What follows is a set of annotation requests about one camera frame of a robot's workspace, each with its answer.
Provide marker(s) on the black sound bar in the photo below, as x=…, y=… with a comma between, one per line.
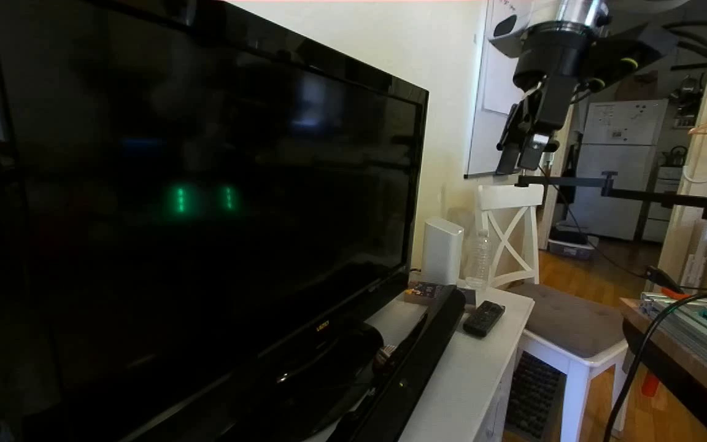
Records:
x=418, y=356

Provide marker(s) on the clear plastic water bottle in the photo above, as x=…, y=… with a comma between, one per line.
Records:
x=479, y=261

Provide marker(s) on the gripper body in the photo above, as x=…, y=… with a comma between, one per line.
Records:
x=553, y=55

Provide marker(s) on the white refrigerator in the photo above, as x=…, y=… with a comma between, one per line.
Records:
x=614, y=178

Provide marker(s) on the black remote control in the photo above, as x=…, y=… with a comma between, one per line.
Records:
x=483, y=318

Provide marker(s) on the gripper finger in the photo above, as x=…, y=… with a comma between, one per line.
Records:
x=537, y=147
x=516, y=138

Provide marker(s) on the black mesh basket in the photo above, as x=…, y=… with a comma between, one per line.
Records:
x=533, y=396

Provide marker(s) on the black flat screen television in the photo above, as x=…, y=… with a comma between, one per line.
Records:
x=194, y=221

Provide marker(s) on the grey seat cushion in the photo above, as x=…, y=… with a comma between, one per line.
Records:
x=568, y=319

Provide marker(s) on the white router box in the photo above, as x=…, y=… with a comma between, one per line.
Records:
x=442, y=252

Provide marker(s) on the white wooden chair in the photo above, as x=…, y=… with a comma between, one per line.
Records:
x=510, y=236

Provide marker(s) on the whiteboard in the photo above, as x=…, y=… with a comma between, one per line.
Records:
x=482, y=123

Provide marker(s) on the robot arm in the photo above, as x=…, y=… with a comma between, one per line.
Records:
x=580, y=11

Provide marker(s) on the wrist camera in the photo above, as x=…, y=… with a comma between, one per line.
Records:
x=620, y=55

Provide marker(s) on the kettle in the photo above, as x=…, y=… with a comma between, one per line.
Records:
x=676, y=157

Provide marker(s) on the small card box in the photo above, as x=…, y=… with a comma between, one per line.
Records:
x=424, y=292

